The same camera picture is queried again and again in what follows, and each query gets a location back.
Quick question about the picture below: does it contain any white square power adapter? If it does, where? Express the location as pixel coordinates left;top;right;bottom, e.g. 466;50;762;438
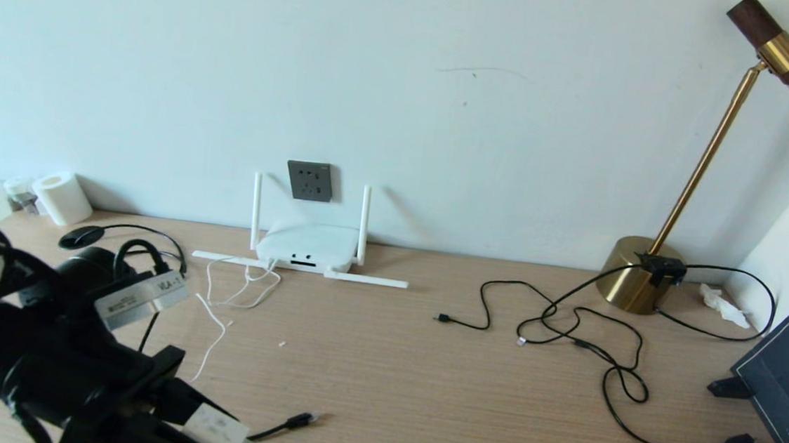
181;402;265;443

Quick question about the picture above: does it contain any thin white power cable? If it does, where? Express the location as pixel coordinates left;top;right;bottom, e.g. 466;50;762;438
188;252;284;390

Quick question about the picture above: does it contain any white router with four antennas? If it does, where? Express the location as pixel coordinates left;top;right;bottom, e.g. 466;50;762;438
190;167;417;290

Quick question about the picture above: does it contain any black oval desk grommet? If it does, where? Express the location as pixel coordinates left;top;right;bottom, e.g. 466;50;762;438
58;223;106;253

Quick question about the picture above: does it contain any white toilet paper roll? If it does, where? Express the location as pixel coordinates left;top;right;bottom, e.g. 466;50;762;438
29;169;96;229

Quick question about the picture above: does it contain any small clear jar white lid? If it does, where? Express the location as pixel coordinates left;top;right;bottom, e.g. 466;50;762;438
2;175;41;216

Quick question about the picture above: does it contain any black junction box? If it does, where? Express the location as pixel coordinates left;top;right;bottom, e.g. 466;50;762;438
635;252;687;288

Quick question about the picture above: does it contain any crumpled white tissue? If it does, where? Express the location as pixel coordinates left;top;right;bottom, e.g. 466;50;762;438
695;284;753;330

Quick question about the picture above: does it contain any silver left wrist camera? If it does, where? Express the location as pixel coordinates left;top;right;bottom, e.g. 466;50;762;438
92;265;192;338

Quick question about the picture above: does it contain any black ethernet cable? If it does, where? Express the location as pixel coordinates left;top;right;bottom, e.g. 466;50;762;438
88;222;334;443

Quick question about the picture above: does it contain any grey wall socket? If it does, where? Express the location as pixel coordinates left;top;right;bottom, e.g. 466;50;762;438
284;160;334;204

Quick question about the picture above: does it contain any black cable with silver tip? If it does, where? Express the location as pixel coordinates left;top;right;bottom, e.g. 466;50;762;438
512;302;656;404

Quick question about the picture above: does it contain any thin black lamp cord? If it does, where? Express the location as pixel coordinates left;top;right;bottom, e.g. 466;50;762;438
652;260;779;345

